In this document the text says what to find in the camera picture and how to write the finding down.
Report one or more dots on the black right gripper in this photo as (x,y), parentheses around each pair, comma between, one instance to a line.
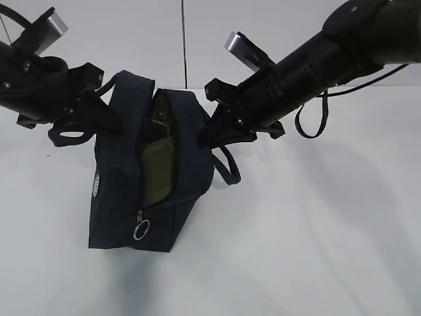
(251,107)

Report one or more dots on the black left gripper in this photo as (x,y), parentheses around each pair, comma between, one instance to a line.
(60,93)

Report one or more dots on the green lidded glass container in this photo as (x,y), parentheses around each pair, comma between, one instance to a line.
(158,163)

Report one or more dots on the navy blue lunch bag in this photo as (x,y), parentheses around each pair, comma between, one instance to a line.
(117,218)

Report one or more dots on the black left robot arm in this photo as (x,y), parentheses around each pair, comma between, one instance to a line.
(21,69)

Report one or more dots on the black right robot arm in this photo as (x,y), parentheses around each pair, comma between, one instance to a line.
(358,39)

